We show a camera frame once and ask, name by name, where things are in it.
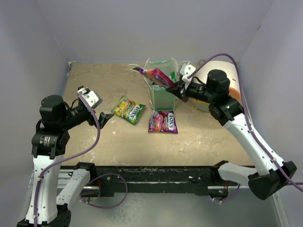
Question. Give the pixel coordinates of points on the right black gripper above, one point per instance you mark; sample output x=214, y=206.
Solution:
x=180, y=91

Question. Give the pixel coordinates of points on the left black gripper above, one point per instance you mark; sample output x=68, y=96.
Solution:
x=103, y=117

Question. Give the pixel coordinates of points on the green snack packet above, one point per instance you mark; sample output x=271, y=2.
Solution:
x=172, y=76

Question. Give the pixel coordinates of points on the green paper bag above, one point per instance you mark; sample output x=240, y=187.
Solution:
x=159, y=98

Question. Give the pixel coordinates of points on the purple snack packet back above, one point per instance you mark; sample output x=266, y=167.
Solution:
x=156, y=76

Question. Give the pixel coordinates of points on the purple Fox's candy bag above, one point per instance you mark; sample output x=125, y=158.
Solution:
x=163, y=121

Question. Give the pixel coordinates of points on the white round drawer box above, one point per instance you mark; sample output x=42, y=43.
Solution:
x=231, y=74

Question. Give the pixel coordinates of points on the yellow green Fox's candy bag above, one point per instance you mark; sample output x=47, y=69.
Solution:
x=128, y=110

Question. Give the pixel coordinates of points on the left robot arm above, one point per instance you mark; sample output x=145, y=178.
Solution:
x=48, y=208

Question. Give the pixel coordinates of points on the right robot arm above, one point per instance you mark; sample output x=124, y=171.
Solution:
x=270, y=172

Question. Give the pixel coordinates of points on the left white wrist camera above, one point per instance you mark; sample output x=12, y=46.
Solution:
x=91, y=97

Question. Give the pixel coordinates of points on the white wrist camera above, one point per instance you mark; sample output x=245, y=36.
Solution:
x=185, y=71
x=91, y=97

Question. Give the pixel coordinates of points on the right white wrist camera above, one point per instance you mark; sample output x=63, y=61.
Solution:
x=185, y=71

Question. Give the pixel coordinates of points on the black base frame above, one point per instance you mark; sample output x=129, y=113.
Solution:
x=198, y=180

